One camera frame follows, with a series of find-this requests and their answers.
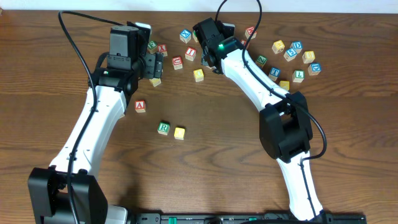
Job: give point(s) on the yellow 8 block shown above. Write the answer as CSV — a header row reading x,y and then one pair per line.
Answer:
x,y
308,57

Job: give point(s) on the blue X letter block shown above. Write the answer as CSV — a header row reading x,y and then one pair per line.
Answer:
x,y
185,36

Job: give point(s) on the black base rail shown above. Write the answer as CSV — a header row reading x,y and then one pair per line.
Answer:
x,y
283,218

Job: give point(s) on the green L letter block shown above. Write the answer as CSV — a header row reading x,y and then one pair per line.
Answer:
x,y
298,76

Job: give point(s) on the blue D block right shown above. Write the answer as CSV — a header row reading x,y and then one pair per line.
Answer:
x,y
314,69

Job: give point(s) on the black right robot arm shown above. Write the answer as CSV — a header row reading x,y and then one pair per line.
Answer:
x,y
285,125

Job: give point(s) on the plain yellow wooden block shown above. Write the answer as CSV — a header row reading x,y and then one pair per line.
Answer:
x,y
155,81

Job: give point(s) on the red I block left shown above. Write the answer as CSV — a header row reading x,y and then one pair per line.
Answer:
x,y
190,53

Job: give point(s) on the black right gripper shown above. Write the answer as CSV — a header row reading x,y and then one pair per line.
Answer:
x,y
206,58

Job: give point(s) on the green Z letter block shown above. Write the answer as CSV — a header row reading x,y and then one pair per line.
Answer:
x,y
261,61

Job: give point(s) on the blue D letter block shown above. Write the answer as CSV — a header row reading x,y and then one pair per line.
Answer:
x,y
297,46

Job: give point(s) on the green R letter block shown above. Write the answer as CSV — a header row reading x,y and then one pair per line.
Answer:
x,y
163,128

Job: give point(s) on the red A letter block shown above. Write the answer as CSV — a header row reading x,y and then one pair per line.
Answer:
x,y
140,106

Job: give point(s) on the green N letter block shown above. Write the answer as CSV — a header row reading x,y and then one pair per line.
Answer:
x,y
194,36

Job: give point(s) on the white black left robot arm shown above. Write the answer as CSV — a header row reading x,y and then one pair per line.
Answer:
x,y
67,191

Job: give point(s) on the blue T letter block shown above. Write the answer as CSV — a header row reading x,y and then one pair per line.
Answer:
x,y
274,73

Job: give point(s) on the red U letter block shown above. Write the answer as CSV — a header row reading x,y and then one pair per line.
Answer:
x,y
177,62

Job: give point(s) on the red N letter block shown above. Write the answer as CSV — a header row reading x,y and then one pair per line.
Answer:
x,y
250,33

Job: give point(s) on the yellow O block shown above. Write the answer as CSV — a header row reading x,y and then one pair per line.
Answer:
x,y
198,75

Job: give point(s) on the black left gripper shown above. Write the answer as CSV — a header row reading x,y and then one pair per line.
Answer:
x,y
152,66

